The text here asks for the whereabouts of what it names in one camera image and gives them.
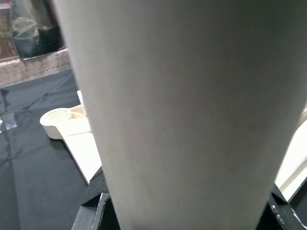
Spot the white plastic table top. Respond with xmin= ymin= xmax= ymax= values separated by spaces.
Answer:
xmin=39 ymin=90 xmax=307 ymax=204

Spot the black tablecloth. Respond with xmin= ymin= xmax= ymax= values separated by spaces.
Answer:
xmin=0 ymin=69 xmax=307 ymax=230

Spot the beige cloth covered bench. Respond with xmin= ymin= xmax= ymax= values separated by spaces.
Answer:
xmin=0 ymin=46 xmax=74 ymax=88

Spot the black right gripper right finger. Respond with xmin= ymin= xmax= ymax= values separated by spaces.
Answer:
xmin=258 ymin=183 xmax=307 ymax=230

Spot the clear tape patch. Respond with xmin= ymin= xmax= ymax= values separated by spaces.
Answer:
xmin=0 ymin=112 xmax=19 ymax=131

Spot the red framed poster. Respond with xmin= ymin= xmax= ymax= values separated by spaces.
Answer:
xmin=0 ymin=0 xmax=19 ymax=60

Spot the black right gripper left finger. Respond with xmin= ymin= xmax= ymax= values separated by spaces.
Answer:
xmin=71 ymin=166 xmax=120 ymax=230

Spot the white plastic table leg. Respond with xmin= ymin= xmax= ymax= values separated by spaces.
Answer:
xmin=51 ymin=0 xmax=307 ymax=230

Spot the glossy black bag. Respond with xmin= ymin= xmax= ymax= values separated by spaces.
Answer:
xmin=9 ymin=0 xmax=67 ymax=60

